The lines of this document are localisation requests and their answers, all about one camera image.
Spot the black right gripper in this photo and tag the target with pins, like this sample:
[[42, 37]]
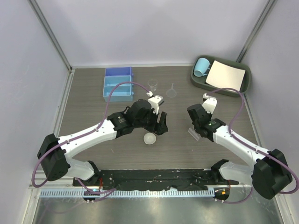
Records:
[[210, 115]]

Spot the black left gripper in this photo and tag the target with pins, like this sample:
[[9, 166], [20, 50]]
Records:
[[162, 127]]

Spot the clear acrylic test tube rack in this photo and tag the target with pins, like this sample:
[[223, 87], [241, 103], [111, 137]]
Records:
[[193, 133]]

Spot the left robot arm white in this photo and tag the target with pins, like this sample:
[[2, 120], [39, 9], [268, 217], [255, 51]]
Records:
[[57, 154]]

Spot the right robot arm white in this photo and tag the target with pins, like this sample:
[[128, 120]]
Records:
[[266, 171]]

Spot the translucent plastic funnel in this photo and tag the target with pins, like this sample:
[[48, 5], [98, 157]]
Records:
[[171, 92]]

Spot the clear glass beaker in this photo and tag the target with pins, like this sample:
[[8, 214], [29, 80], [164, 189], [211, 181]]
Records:
[[152, 85]]

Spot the white paper sheet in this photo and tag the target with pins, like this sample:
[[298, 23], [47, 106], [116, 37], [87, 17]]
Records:
[[224, 76]]

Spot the light blue mug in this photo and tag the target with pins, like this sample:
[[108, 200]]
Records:
[[201, 67]]

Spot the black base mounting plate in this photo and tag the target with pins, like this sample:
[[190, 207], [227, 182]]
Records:
[[158, 179]]

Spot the dark green plastic tray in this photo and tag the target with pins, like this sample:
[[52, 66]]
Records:
[[201, 81]]

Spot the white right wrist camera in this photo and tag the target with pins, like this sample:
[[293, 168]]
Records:
[[209, 103]]

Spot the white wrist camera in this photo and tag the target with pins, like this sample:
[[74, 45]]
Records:
[[155, 101], [209, 103]]

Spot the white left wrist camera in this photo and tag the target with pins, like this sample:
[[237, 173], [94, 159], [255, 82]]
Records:
[[155, 101]]

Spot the white slotted cable duct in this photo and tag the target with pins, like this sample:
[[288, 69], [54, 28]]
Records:
[[172, 192]]

